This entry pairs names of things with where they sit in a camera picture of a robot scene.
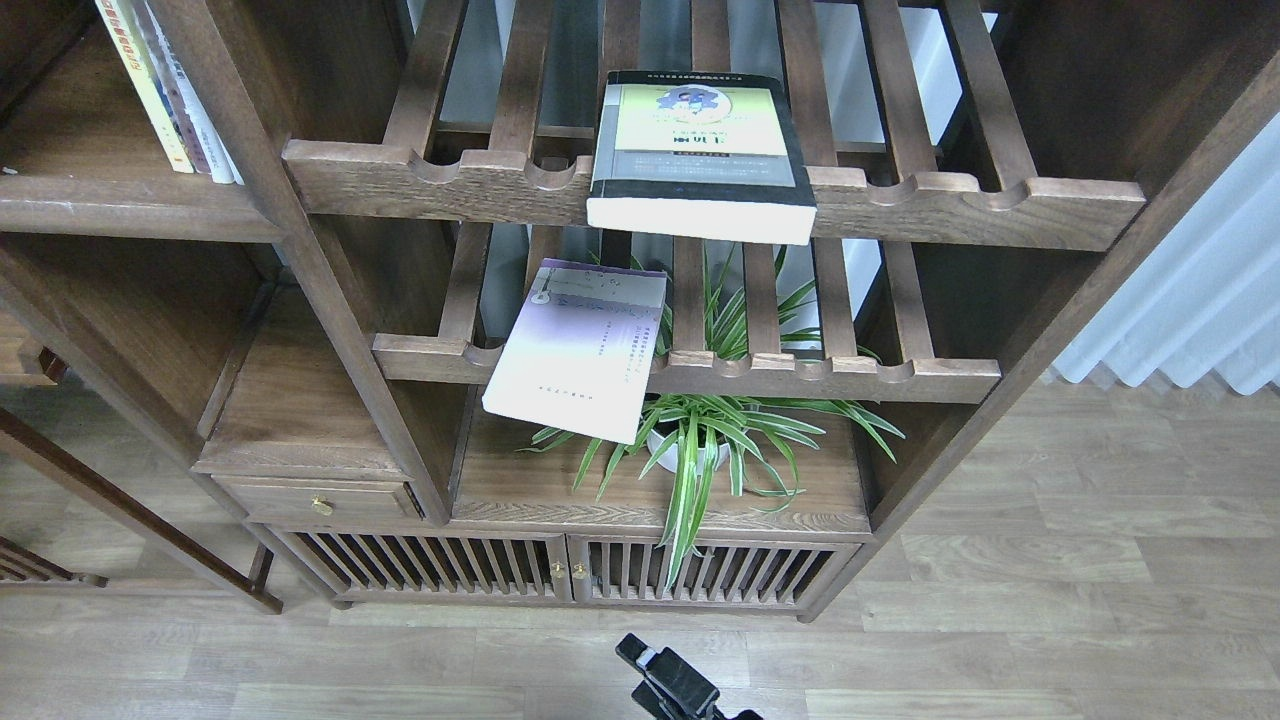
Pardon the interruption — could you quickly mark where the white upright book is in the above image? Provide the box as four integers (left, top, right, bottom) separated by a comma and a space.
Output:
147, 3, 242, 184
219, 138, 244, 186

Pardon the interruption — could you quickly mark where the white plant pot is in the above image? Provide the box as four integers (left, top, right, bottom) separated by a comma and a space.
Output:
646, 421, 730, 473

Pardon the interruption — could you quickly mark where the brass drawer knob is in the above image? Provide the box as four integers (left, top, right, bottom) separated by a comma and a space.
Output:
311, 495, 335, 518

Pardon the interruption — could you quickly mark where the colourful 300 paperback book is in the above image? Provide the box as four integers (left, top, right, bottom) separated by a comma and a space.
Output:
95, 1, 210, 174

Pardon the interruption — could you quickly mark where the green and black thick book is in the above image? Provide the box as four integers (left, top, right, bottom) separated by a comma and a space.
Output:
586, 70, 817, 245

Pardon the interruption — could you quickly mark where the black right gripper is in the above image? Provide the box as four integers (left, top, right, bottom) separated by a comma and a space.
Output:
614, 633, 723, 719

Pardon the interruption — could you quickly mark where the spider plant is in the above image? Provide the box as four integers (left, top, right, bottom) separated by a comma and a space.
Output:
572, 260, 906, 592

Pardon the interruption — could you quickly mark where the lavender white paperback book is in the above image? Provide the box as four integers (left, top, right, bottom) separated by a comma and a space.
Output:
483, 259, 667, 445

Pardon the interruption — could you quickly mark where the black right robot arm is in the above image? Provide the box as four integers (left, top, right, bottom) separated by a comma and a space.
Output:
614, 633, 728, 719

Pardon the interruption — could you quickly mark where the white curtain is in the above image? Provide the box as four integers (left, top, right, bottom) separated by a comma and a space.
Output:
1052, 119, 1279, 395

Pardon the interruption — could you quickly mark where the wooden furniture at left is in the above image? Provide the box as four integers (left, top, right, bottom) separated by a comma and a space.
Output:
3, 313, 283, 614

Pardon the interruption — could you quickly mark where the dark wooden bookshelf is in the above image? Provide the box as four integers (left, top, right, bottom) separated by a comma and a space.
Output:
3, 1, 1277, 621

